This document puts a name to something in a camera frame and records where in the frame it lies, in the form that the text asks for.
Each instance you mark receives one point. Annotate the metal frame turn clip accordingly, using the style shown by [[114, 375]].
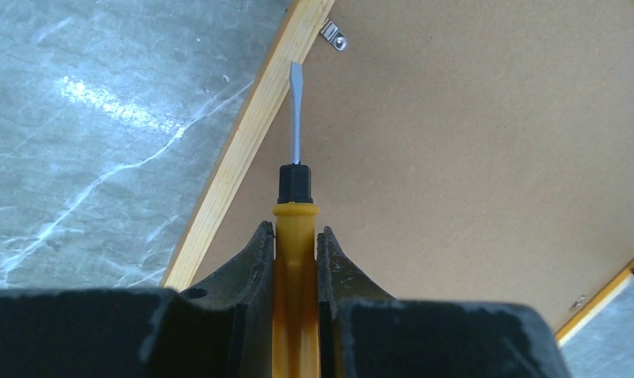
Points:
[[578, 303], [333, 34]]

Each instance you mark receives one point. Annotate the orange picture frame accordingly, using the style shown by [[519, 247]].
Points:
[[479, 150]]

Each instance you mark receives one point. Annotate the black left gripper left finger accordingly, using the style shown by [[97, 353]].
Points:
[[218, 327]]

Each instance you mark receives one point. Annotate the yellow handled screwdriver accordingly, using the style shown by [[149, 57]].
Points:
[[295, 309]]

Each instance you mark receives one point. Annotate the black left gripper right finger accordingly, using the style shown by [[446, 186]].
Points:
[[366, 332]]

